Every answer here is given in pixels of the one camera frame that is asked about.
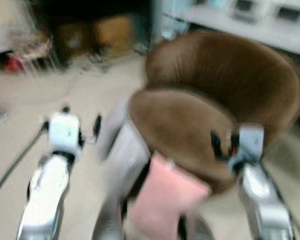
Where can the long white shelf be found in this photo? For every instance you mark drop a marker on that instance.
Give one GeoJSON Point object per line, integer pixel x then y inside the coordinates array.
{"type": "Point", "coordinates": [250, 32]}

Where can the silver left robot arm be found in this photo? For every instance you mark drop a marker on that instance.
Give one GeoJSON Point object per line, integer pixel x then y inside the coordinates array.
{"type": "Point", "coordinates": [46, 192]}

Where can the brown round sofa chair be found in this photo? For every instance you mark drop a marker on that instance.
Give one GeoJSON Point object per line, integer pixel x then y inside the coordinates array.
{"type": "Point", "coordinates": [225, 85]}

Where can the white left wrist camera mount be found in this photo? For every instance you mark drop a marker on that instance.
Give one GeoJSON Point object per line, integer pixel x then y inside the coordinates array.
{"type": "Point", "coordinates": [65, 132]}

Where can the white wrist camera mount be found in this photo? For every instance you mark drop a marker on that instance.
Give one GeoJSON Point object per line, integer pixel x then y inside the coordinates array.
{"type": "Point", "coordinates": [65, 132]}
{"type": "Point", "coordinates": [251, 141]}

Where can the silver right robot leg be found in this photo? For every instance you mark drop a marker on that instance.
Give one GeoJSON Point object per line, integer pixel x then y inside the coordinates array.
{"type": "Point", "coordinates": [197, 230]}

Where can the small red object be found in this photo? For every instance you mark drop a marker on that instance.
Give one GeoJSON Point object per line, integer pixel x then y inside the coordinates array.
{"type": "Point", "coordinates": [12, 63]}

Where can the silver left robot leg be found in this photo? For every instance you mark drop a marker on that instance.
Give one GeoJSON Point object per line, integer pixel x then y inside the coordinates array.
{"type": "Point", "coordinates": [107, 222]}

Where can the silver robot leg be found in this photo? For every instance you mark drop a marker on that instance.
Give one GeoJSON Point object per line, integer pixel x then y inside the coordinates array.
{"type": "Point", "coordinates": [197, 230]}
{"type": "Point", "coordinates": [107, 222]}

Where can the pink pillow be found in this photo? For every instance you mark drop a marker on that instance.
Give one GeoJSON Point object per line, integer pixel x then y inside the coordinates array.
{"type": "Point", "coordinates": [162, 200]}

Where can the light brown cardboard box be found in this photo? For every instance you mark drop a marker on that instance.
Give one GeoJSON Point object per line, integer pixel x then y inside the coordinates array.
{"type": "Point", "coordinates": [115, 34]}

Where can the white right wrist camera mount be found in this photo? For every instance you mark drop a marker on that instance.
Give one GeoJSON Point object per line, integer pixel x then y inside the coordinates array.
{"type": "Point", "coordinates": [251, 141]}

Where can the dark brown cardboard box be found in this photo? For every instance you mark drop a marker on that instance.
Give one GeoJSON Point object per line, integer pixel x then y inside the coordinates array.
{"type": "Point", "coordinates": [72, 39]}

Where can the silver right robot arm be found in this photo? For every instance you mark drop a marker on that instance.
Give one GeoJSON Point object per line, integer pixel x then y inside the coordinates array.
{"type": "Point", "coordinates": [262, 200]}

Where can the white device with screen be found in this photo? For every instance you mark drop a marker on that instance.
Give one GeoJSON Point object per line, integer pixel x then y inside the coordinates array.
{"type": "Point", "coordinates": [290, 14]}
{"type": "Point", "coordinates": [244, 9]}

